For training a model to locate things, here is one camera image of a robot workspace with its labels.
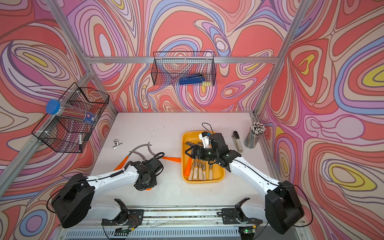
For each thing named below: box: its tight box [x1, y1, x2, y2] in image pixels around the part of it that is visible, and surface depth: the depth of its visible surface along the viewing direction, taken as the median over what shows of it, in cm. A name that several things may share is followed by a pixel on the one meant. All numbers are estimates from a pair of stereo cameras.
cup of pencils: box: [243, 122, 266, 149], surface depth 90 cm
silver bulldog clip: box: [112, 139, 123, 149], surface depth 103 cm
